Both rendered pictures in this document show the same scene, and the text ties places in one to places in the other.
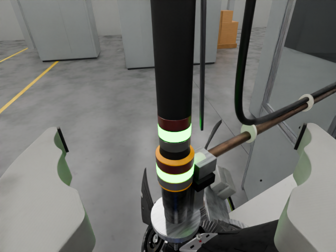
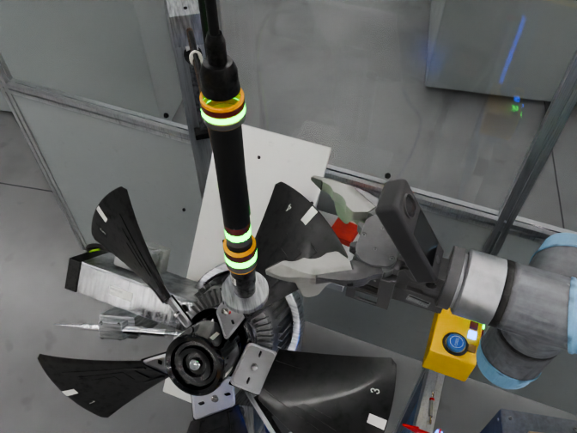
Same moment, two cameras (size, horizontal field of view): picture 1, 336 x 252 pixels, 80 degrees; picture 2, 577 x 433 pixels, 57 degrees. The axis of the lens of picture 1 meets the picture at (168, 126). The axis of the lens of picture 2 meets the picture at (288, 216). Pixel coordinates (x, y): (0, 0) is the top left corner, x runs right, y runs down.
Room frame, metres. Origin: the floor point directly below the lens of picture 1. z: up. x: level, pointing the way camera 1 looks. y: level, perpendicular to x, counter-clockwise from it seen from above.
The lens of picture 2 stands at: (-0.03, 0.36, 2.14)
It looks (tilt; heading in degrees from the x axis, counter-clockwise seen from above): 51 degrees down; 289
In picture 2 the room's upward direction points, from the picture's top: straight up
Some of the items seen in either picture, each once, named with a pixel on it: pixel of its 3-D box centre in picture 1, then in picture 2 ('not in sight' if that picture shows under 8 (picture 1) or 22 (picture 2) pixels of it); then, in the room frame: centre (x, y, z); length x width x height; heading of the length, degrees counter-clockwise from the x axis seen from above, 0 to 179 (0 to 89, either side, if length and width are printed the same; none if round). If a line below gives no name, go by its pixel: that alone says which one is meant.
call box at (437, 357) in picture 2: not in sight; (453, 337); (-0.20, -0.29, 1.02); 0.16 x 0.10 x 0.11; 88
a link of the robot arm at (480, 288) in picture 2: not in sight; (475, 283); (-0.12, 0.00, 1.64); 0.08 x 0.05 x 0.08; 88
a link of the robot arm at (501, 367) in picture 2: not in sight; (522, 337); (-0.20, -0.01, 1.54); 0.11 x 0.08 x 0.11; 71
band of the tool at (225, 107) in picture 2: not in sight; (223, 107); (0.17, -0.01, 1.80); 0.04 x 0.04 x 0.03
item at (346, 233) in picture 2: not in sight; (343, 230); (0.14, -0.62, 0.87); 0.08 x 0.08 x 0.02; 79
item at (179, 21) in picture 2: not in sight; (186, 17); (0.51, -0.53, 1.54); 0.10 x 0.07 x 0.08; 123
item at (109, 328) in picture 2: not in sight; (113, 329); (0.52, -0.03, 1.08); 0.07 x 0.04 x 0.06; 8
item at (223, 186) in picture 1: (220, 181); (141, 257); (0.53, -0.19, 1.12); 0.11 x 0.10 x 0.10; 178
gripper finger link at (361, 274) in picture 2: not in sight; (352, 265); (0.02, 0.03, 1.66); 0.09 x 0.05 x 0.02; 34
